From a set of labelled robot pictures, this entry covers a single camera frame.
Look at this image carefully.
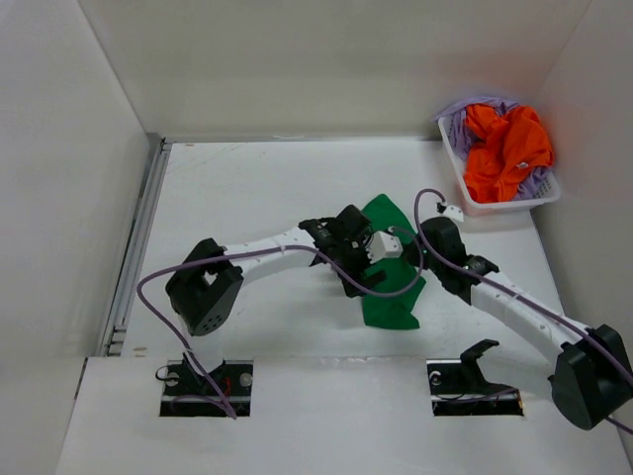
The purple cable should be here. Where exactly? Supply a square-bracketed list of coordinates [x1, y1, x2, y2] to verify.
[136, 241, 427, 421]
[413, 189, 633, 439]

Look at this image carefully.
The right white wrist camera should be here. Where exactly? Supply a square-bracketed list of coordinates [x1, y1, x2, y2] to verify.
[436, 201, 464, 223]

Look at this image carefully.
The lavender t shirt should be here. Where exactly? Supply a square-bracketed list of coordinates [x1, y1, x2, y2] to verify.
[436, 96, 553, 201]

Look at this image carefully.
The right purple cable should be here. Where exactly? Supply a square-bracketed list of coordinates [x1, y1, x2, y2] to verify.
[413, 189, 633, 439]

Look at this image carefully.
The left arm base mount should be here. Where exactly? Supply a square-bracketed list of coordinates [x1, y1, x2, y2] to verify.
[154, 360, 254, 418]

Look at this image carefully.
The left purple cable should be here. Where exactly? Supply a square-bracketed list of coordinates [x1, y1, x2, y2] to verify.
[136, 241, 427, 421]

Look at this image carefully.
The orange t shirt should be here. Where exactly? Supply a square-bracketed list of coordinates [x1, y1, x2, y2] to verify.
[464, 104, 555, 204]

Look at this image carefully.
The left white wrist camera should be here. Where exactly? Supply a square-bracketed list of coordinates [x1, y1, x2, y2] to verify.
[365, 231, 403, 264]

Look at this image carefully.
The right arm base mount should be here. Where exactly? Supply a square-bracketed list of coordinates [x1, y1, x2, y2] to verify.
[426, 338, 524, 417]

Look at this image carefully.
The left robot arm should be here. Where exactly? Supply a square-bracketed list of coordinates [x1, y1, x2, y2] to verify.
[165, 205, 386, 336]

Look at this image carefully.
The white plastic laundry basket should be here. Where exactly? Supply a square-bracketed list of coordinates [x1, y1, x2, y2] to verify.
[437, 117, 562, 218]

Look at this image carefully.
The green t shirt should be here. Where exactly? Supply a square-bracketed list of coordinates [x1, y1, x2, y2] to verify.
[358, 193, 427, 332]

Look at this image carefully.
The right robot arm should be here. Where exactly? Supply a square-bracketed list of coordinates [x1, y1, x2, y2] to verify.
[404, 217, 632, 430]

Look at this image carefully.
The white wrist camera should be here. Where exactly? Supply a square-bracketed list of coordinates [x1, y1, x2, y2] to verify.
[436, 201, 464, 223]
[365, 231, 403, 264]

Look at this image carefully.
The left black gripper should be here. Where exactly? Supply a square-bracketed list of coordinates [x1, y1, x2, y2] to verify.
[334, 231, 386, 298]

